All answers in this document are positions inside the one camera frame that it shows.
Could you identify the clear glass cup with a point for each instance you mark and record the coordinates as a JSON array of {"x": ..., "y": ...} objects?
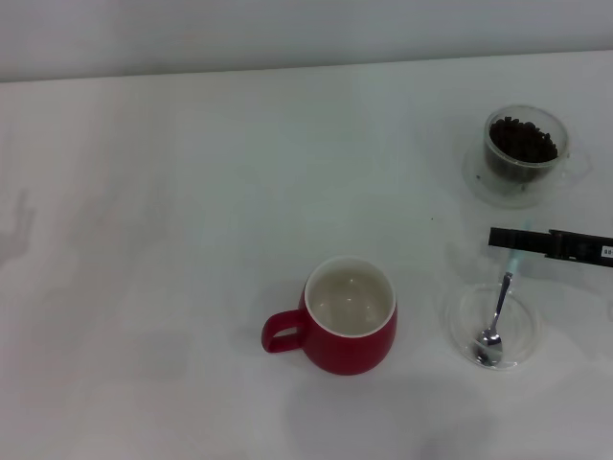
[{"x": 493, "y": 165}]

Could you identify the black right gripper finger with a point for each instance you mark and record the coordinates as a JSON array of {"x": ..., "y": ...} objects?
[{"x": 570, "y": 245}]

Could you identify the pile of coffee beans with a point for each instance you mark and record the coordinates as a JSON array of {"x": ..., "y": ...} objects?
[{"x": 522, "y": 139}]

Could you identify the red ceramic mug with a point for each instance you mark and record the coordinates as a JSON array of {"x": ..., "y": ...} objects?
[{"x": 354, "y": 350}]

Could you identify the glass cup of coffee beans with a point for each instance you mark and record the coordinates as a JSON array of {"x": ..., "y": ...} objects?
[{"x": 503, "y": 196}]

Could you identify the small clear glass dish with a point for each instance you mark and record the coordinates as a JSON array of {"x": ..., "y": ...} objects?
[{"x": 522, "y": 330}]

